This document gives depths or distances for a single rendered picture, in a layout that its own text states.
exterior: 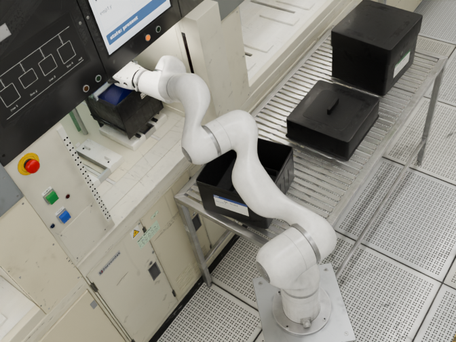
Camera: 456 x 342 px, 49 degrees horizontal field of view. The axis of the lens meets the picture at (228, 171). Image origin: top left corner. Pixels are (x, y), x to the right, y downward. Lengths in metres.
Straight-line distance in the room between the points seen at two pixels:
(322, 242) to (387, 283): 1.31
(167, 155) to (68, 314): 0.70
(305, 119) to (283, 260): 0.90
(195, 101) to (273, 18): 1.28
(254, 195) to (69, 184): 0.59
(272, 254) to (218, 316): 1.28
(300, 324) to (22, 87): 1.07
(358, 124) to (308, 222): 0.79
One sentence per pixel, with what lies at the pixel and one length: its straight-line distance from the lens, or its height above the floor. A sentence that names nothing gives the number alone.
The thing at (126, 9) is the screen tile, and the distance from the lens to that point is 1.56.
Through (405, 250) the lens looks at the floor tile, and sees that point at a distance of 2.75.
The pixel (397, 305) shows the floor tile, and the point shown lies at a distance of 2.60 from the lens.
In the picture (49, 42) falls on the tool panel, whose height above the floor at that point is 1.62.
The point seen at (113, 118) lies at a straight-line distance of 2.01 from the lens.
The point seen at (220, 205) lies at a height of 0.83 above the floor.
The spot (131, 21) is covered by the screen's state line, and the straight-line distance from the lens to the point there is 1.58.
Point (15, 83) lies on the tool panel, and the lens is 1.38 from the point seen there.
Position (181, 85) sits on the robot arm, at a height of 1.41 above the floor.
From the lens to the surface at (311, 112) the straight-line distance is 2.11.
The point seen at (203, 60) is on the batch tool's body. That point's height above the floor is 1.24.
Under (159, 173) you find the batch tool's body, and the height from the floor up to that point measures 0.87.
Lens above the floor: 2.32
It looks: 49 degrees down
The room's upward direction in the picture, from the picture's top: 12 degrees counter-clockwise
